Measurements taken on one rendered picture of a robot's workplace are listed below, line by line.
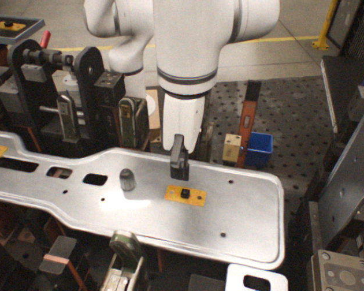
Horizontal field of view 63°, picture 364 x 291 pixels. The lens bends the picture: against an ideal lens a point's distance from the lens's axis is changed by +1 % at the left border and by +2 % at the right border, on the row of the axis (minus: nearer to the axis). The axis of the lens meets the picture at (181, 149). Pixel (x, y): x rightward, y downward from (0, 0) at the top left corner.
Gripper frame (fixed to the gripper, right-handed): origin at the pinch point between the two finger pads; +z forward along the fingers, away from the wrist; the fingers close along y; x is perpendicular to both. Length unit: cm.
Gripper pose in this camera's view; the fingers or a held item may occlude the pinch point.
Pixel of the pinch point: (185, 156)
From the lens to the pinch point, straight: 53.0
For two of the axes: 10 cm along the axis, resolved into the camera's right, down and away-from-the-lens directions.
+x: 9.7, 1.6, -1.6
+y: -2.3, 6.9, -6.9
